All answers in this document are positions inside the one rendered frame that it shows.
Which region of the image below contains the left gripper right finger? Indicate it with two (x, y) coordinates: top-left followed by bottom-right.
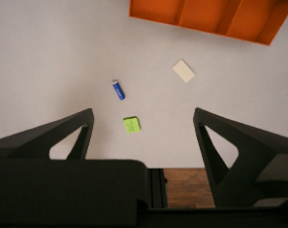
(193, 107), (288, 207)

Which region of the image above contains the orange three-compartment bin rack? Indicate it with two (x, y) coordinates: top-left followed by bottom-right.
(129, 0), (288, 46)

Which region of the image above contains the lime green sticky note pad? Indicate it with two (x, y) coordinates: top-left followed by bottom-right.
(123, 116), (141, 133)

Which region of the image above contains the blue aa battery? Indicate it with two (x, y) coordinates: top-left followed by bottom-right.
(112, 80), (126, 100)

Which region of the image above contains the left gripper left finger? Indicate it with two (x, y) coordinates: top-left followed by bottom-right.
(0, 108), (95, 159)

